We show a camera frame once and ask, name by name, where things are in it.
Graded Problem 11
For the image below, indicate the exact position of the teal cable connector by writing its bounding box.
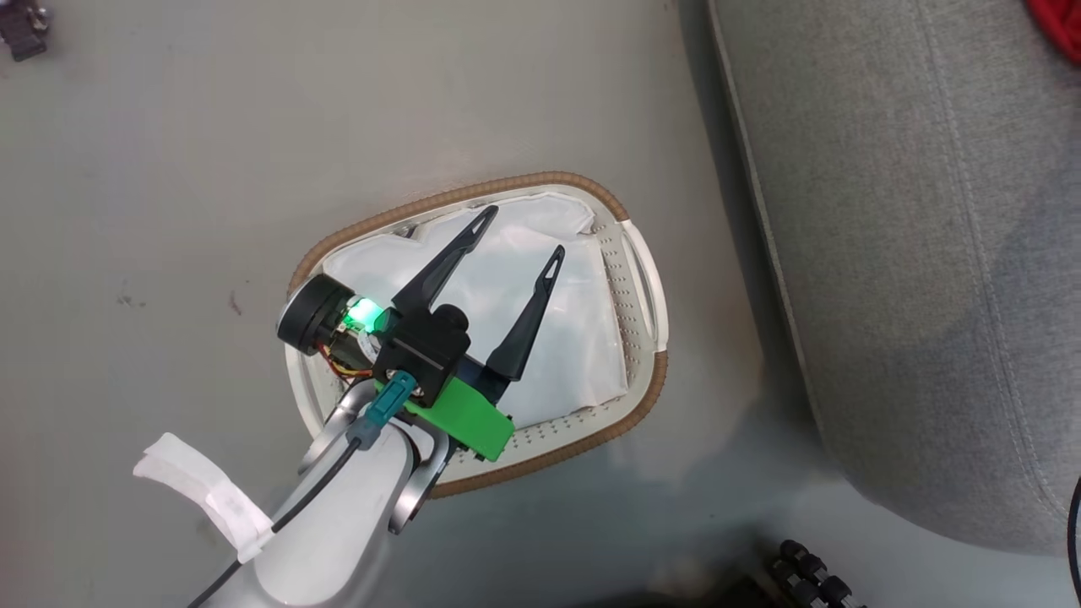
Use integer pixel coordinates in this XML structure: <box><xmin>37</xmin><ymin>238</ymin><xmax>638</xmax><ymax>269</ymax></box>
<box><xmin>345</xmin><ymin>371</ymin><xmax>417</xmax><ymax>450</ymax></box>

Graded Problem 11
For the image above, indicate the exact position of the red and white jersey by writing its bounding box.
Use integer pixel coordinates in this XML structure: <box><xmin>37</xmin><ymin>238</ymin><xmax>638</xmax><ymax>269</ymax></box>
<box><xmin>1024</xmin><ymin>0</ymin><xmax>1081</xmax><ymax>68</ymax></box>

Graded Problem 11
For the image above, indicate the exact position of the white tape strap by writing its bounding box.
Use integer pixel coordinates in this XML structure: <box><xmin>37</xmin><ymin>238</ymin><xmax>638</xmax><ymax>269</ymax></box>
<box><xmin>132</xmin><ymin>432</ymin><xmax>276</xmax><ymax>565</ymax></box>

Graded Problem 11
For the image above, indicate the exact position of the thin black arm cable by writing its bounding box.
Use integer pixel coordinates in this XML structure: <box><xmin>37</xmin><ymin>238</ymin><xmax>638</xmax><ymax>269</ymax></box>
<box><xmin>185</xmin><ymin>437</ymin><xmax>366</xmax><ymax>608</ymax></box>

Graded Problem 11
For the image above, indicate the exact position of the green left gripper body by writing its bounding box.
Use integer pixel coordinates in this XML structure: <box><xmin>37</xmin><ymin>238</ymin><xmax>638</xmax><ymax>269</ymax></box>
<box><xmin>403</xmin><ymin>358</ymin><xmax>517</xmax><ymax>463</ymax></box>

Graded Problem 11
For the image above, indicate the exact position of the white cloth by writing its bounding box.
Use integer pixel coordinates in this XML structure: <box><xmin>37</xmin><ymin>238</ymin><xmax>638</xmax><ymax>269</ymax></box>
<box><xmin>320</xmin><ymin>192</ymin><xmax>631</xmax><ymax>429</ymax></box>

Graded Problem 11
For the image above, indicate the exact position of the grey fabric sofa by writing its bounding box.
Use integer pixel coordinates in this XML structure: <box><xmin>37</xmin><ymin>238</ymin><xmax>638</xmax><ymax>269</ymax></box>
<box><xmin>707</xmin><ymin>0</ymin><xmax>1081</xmax><ymax>557</ymax></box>

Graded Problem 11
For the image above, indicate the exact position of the white laundry basket brown rim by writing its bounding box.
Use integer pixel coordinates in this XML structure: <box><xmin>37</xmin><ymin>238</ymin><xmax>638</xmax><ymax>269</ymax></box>
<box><xmin>282</xmin><ymin>171</ymin><xmax>671</xmax><ymax>500</ymax></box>

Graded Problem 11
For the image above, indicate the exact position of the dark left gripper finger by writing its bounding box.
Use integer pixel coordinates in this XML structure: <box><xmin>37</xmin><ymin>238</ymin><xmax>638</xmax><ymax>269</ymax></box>
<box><xmin>390</xmin><ymin>204</ymin><xmax>500</xmax><ymax>321</ymax></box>
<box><xmin>485</xmin><ymin>245</ymin><xmax>567</xmax><ymax>383</ymax></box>

